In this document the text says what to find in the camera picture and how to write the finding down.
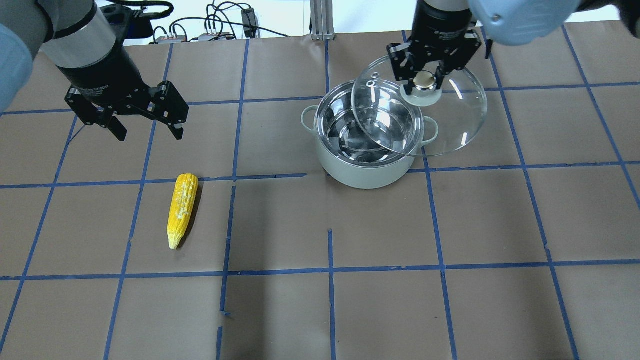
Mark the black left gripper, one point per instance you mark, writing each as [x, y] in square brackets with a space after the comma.
[102, 71]

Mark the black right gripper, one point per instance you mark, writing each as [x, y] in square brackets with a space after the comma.
[441, 24]

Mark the glass pot lid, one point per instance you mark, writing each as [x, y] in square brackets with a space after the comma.
[420, 102]

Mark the yellow corn cob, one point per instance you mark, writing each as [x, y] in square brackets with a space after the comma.
[181, 208]

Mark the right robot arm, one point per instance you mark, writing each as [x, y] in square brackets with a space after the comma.
[519, 22]

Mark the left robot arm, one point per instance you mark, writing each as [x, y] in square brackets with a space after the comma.
[85, 42]

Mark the grey-green cooking pot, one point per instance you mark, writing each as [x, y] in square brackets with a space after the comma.
[343, 150]

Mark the aluminium frame post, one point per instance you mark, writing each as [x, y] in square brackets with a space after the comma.
[321, 20]

